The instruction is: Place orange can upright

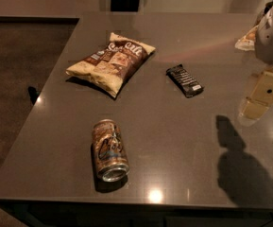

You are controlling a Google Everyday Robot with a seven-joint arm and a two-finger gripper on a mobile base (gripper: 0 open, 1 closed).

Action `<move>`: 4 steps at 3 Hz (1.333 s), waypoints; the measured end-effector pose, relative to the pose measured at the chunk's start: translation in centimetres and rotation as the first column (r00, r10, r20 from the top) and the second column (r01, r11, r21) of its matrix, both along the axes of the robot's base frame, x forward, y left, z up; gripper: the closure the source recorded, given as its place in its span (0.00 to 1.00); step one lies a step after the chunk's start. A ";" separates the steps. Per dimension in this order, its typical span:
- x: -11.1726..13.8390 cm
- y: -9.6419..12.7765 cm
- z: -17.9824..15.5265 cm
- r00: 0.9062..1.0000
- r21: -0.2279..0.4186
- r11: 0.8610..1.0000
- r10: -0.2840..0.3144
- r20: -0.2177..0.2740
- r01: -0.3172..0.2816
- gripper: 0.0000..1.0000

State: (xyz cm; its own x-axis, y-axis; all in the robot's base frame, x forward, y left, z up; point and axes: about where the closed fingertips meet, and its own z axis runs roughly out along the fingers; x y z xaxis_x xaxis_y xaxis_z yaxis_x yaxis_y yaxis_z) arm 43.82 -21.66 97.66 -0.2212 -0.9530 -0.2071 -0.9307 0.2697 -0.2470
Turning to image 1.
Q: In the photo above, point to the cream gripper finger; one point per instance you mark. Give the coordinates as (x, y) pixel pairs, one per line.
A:
(258, 99)

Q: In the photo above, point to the orange soda can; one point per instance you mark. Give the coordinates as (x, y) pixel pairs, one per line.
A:
(110, 158)

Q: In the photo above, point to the snack jar with black lid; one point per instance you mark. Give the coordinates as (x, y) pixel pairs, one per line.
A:
(247, 42)

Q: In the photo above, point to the black candy bar wrapper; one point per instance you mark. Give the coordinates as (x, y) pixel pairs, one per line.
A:
(185, 81)

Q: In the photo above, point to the chip bag white and brown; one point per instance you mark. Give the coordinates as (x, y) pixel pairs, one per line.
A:
(110, 68)

